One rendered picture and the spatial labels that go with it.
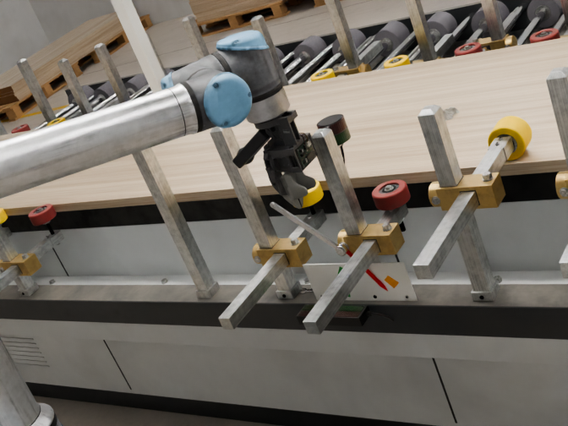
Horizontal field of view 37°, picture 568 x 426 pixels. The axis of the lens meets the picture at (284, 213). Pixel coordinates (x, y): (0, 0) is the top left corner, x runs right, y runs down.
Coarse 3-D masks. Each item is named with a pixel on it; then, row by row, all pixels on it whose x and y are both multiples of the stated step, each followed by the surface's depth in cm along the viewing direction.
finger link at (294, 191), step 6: (288, 174) 171; (282, 180) 171; (288, 180) 171; (288, 186) 172; (294, 186) 171; (300, 186) 171; (288, 192) 173; (294, 192) 172; (300, 192) 172; (306, 192) 171; (288, 198) 173; (294, 198) 173; (294, 204) 174; (300, 204) 176
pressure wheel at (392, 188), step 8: (384, 184) 190; (392, 184) 189; (400, 184) 187; (376, 192) 188; (384, 192) 187; (392, 192) 185; (400, 192) 184; (408, 192) 186; (376, 200) 186; (384, 200) 184; (392, 200) 184; (400, 200) 184; (384, 208) 186; (392, 208) 185; (400, 224) 190
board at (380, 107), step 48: (528, 48) 234; (288, 96) 275; (336, 96) 258; (384, 96) 242; (432, 96) 228; (480, 96) 216; (528, 96) 205; (192, 144) 268; (240, 144) 252; (384, 144) 212; (480, 144) 191; (48, 192) 279; (96, 192) 261; (144, 192) 245; (192, 192) 231
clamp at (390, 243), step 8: (368, 224) 184; (376, 224) 182; (392, 224) 180; (344, 232) 184; (368, 232) 180; (376, 232) 179; (384, 232) 178; (392, 232) 177; (400, 232) 180; (344, 240) 183; (352, 240) 182; (360, 240) 181; (376, 240) 179; (384, 240) 178; (392, 240) 177; (400, 240) 180; (352, 248) 183; (384, 248) 179; (392, 248) 178
